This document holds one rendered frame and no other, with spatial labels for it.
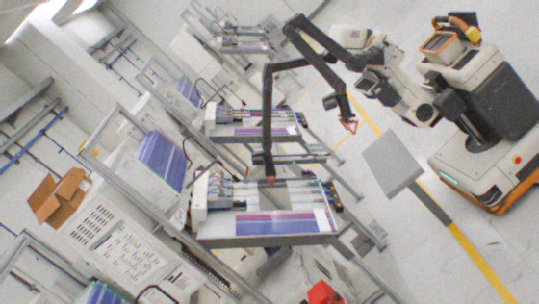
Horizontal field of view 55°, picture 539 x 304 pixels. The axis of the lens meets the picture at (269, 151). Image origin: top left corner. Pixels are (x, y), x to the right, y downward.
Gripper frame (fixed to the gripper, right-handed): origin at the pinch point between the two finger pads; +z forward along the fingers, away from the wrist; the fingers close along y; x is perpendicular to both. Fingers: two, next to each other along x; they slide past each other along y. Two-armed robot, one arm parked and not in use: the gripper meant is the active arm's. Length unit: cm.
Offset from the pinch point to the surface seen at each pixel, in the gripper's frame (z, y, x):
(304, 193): 4.2, 12.0, 18.0
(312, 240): 7, 60, 15
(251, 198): 0.6, 15.3, -13.1
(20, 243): -55, 138, -83
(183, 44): -27, -441, -86
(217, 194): -7.7, 20.9, -31.7
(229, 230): 0, 50, -26
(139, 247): -4, 60, -70
